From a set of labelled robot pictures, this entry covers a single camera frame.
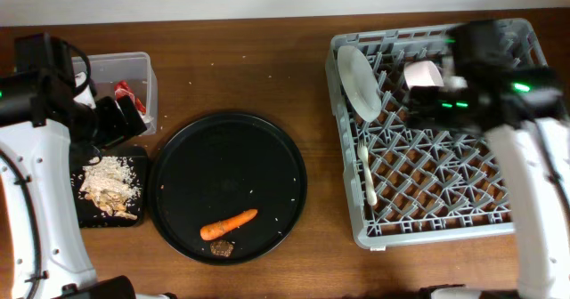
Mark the orange carrot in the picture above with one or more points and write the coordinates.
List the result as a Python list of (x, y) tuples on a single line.
[(218, 229)]

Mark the red snack wrapper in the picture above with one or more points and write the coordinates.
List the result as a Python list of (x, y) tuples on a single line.
[(122, 89)]

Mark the brown cookie piece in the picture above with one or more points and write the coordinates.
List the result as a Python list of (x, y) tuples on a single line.
[(222, 248)]

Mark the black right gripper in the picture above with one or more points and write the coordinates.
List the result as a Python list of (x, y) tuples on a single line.
[(426, 117)]

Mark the round black tray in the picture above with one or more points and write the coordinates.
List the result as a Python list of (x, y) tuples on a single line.
[(217, 168)]

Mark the white tissue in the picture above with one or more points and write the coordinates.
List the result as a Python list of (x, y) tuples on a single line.
[(147, 119)]

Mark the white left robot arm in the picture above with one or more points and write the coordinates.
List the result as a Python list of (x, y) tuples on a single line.
[(45, 112)]

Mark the grey dishwasher rack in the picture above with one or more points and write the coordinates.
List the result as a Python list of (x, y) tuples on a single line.
[(432, 185)]

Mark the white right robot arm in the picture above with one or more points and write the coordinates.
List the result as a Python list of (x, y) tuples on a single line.
[(522, 116)]

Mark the clear plastic waste bin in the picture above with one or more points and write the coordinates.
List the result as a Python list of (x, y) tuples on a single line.
[(135, 68)]

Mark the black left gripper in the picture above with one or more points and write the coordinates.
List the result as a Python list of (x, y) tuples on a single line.
[(118, 127)]

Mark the grey plate with food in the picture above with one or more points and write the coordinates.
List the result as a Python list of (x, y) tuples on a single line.
[(359, 82)]

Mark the white plastic fork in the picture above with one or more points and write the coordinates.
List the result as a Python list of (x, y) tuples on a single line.
[(363, 155)]

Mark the pile of rice scraps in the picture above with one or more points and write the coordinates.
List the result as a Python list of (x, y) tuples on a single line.
[(111, 186)]

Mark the black square bin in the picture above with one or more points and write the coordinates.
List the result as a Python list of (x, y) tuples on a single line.
[(87, 214)]

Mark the pink bowl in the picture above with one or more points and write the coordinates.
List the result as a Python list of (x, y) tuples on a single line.
[(422, 73)]

